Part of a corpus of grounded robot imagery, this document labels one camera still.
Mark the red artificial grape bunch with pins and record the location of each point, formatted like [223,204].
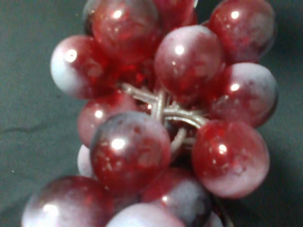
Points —
[169,126]

